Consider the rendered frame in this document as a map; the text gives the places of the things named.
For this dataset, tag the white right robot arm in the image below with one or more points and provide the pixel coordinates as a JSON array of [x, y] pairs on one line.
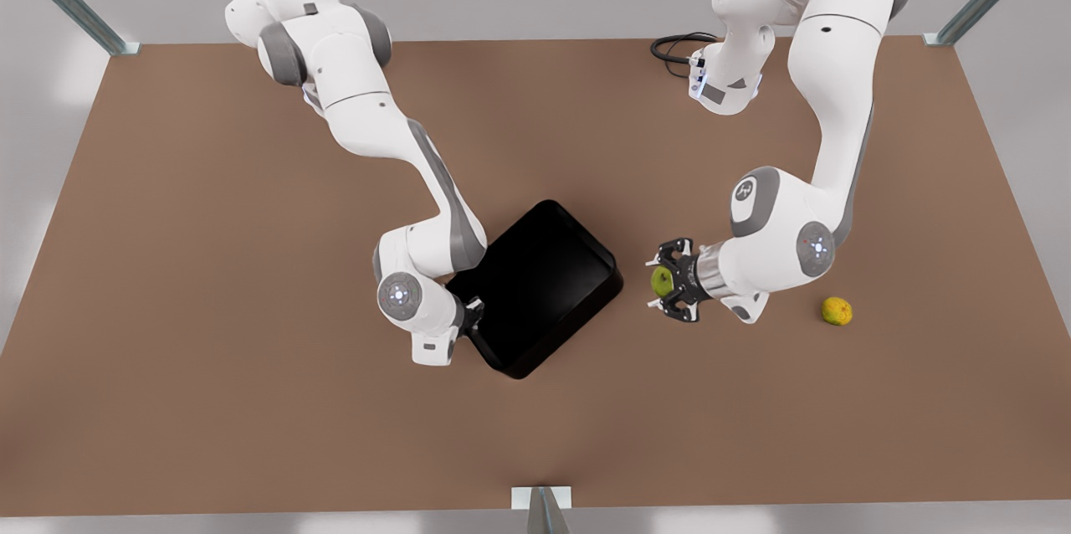
[[360, 90]]

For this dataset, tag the black storage box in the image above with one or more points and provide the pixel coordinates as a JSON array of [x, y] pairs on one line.
[[544, 283]]

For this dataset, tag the yellow-green orange fruit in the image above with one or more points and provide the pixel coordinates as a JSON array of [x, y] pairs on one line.
[[837, 310]]

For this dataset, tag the green apple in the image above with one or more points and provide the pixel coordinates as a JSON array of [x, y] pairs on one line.
[[662, 281]]

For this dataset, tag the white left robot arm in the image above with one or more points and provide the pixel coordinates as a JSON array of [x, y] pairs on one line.
[[837, 82]]

